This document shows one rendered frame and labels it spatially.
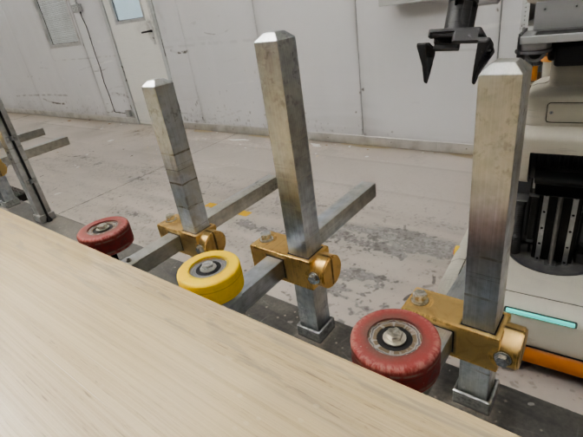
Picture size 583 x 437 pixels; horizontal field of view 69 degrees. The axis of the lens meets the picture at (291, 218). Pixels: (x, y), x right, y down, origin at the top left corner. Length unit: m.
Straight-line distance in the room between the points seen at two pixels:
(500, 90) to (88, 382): 0.45
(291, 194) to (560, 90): 0.87
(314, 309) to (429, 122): 2.83
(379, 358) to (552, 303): 1.15
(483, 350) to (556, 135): 0.81
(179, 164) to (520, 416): 0.60
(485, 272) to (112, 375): 0.38
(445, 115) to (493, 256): 2.89
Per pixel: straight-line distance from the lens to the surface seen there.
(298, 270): 0.62
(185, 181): 0.74
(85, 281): 0.62
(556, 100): 1.26
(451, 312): 0.55
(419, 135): 3.45
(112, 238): 0.71
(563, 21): 1.21
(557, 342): 1.54
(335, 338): 0.70
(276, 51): 0.51
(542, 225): 1.63
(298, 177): 0.55
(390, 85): 3.45
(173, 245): 0.81
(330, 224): 0.72
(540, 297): 1.51
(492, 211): 0.45
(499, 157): 0.43
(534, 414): 0.64
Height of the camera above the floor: 1.19
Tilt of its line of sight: 27 degrees down
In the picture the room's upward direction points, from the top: 9 degrees counter-clockwise
